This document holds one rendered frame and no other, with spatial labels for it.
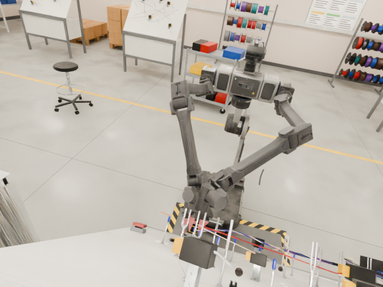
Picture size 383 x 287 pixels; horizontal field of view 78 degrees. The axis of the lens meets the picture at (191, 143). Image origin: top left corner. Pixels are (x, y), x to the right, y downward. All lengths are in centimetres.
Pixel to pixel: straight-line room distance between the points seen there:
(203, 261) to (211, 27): 767
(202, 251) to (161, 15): 528
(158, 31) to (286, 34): 395
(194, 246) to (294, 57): 770
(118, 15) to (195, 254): 701
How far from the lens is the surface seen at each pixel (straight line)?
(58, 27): 665
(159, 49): 530
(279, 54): 795
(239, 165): 100
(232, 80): 159
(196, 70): 430
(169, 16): 548
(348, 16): 802
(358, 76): 767
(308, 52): 802
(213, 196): 90
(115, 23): 731
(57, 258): 51
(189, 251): 46
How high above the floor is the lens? 200
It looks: 36 degrees down
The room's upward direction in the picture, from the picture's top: 8 degrees clockwise
